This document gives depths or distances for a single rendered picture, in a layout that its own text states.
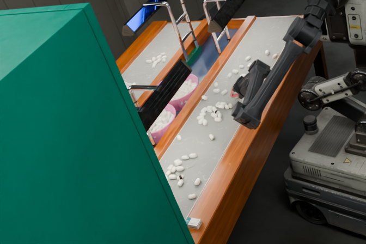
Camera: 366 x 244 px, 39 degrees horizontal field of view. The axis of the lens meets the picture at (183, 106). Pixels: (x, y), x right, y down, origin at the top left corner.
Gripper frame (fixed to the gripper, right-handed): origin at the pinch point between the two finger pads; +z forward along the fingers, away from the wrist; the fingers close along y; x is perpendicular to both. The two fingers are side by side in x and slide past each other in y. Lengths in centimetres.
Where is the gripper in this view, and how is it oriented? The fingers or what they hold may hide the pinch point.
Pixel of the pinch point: (232, 95)
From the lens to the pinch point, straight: 245.6
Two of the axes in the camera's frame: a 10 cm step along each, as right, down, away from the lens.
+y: -4.5, 6.2, -6.5
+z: -4.6, 4.6, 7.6
